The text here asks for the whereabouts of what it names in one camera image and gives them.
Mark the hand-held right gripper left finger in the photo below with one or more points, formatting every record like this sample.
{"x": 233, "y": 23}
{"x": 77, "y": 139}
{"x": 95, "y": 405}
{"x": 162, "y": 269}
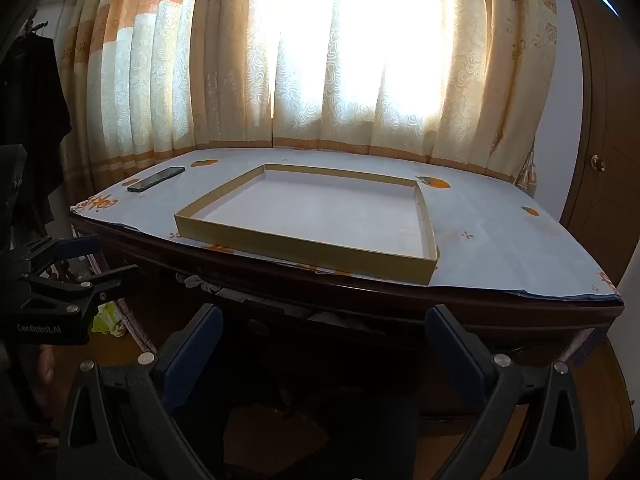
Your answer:
{"x": 195, "y": 355}

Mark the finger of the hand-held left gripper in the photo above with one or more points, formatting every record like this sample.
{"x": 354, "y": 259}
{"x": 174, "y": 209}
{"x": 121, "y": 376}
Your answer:
{"x": 100, "y": 282}
{"x": 75, "y": 246}

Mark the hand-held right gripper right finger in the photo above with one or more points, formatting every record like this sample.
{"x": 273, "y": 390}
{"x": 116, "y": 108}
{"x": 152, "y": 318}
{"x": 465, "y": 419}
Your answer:
{"x": 457, "y": 355}

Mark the shallow cardboard box tray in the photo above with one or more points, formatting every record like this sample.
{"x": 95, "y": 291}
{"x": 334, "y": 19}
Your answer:
{"x": 320, "y": 215}

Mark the yellow-green plastic bag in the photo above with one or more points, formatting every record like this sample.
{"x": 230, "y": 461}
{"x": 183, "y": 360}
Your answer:
{"x": 106, "y": 321}

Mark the dark wooden desk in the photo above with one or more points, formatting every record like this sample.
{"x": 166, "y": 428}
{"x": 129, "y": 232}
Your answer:
{"x": 450, "y": 310}

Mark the black smartphone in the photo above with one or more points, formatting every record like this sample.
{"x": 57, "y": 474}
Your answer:
{"x": 155, "y": 178}

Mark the white orange-print tablecloth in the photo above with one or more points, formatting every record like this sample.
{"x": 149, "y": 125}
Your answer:
{"x": 500, "y": 240}

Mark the black hanging shirt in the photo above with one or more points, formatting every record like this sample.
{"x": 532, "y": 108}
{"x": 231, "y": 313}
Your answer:
{"x": 30, "y": 125}

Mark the curtain tassel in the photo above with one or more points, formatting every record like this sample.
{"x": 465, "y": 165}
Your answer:
{"x": 529, "y": 175}

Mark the cream and orange curtain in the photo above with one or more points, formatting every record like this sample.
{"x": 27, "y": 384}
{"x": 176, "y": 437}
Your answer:
{"x": 200, "y": 85}

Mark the brass door knob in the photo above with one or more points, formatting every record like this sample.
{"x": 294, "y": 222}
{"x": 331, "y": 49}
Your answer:
{"x": 597, "y": 162}

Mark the brown wooden wardrobe door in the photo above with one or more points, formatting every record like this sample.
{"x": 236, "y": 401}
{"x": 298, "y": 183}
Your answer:
{"x": 610, "y": 135}

